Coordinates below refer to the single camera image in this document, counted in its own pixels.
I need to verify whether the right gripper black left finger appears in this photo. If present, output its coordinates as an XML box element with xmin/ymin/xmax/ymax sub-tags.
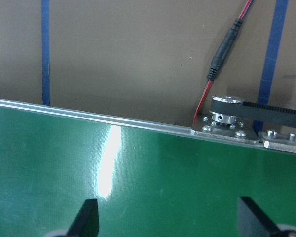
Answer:
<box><xmin>45</xmin><ymin>198</ymin><xmax>100</xmax><ymax>237</ymax></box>

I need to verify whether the silver belt pulley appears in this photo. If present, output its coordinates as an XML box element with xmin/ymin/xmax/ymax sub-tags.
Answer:
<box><xmin>209</xmin><ymin>95</ymin><xmax>244</xmax><ymax>125</ymax></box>

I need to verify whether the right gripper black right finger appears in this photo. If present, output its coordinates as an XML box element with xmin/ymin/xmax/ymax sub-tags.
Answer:
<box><xmin>237</xmin><ymin>197</ymin><xmax>296</xmax><ymax>237</ymax></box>

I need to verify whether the green conveyor belt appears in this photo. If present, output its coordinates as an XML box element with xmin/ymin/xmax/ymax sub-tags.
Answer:
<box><xmin>0</xmin><ymin>99</ymin><xmax>296</xmax><ymax>237</ymax></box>

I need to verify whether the red black motor cable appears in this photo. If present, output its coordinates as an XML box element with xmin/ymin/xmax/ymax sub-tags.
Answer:
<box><xmin>191</xmin><ymin>0</ymin><xmax>254</xmax><ymax>128</ymax></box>

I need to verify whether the black timing belt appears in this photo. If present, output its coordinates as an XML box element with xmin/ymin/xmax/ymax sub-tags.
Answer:
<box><xmin>210</xmin><ymin>98</ymin><xmax>296</xmax><ymax>130</ymax></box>

